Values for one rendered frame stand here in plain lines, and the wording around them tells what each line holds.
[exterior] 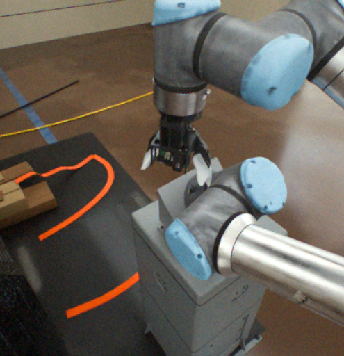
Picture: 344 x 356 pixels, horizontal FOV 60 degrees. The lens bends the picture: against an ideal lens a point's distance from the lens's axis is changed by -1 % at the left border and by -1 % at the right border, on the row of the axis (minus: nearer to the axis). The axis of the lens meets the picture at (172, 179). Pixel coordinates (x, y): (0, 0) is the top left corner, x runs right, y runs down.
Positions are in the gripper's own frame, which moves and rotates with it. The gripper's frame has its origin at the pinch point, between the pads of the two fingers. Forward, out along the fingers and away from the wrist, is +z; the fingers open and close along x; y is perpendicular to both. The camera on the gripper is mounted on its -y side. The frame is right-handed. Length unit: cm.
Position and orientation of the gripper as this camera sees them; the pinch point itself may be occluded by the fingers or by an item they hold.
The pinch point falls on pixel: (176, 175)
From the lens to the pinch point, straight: 68.1
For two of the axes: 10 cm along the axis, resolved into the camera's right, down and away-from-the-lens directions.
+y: -3.1, 6.8, -6.6
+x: 9.5, 2.5, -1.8
